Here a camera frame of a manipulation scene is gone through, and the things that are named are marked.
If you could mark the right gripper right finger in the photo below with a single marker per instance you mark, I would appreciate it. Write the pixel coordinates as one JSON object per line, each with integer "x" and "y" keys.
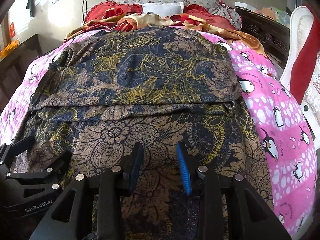
{"x": 229, "y": 205}

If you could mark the dark carved wooden nightstand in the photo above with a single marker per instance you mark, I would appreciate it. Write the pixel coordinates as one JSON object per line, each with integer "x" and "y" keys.
{"x": 273, "y": 36}

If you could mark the pink penguin fleece blanket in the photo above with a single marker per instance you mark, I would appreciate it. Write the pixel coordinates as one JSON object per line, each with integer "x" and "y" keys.
{"x": 281, "y": 127}

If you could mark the dark floral patterned garment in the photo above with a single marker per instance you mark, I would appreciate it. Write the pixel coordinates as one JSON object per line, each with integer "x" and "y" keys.
{"x": 157, "y": 86}

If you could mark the red cushion right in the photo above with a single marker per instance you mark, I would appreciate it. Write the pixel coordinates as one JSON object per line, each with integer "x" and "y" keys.
{"x": 201, "y": 12}

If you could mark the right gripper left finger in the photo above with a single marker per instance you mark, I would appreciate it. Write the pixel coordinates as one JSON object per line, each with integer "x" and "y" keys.
{"x": 90, "y": 207}

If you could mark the white upholstered chair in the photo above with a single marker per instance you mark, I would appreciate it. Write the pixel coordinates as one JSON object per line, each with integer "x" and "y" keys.
{"x": 301, "y": 21}

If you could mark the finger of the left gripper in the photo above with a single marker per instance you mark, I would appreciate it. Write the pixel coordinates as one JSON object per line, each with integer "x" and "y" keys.
{"x": 22, "y": 145}
{"x": 59, "y": 165}

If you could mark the red cloth on chair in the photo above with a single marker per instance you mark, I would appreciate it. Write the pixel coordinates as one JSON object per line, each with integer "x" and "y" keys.
{"x": 305, "y": 63}

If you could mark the orange basket on desk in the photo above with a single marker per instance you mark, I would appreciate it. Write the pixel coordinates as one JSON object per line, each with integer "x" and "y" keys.
{"x": 9, "y": 48}

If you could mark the red heart cushion left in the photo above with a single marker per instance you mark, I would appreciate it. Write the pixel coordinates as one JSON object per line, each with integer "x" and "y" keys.
{"x": 107, "y": 9}

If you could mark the dark wooden desk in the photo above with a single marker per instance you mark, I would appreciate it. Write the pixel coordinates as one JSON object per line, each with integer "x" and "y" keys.
{"x": 14, "y": 66}

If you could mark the red gold satin quilt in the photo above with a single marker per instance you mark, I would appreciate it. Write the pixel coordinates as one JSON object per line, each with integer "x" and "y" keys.
{"x": 136, "y": 21}

